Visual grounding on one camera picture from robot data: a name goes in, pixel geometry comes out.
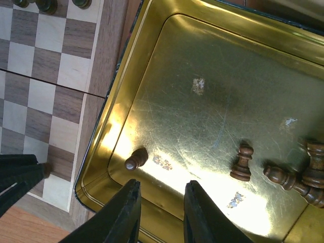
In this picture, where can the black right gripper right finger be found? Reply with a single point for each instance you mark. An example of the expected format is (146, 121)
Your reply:
(204, 221)

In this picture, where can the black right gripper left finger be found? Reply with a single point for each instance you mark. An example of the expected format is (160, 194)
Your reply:
(117, 221)

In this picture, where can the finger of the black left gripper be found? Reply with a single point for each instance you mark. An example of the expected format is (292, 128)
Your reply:
(19, 174)

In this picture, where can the dark wooden rook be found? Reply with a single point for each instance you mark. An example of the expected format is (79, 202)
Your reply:
(82, 4)

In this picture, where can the wooden folding chess board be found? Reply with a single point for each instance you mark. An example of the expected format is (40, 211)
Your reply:
(55, 73)

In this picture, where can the gold tin tray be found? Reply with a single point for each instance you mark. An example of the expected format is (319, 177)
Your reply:
(196, 80)

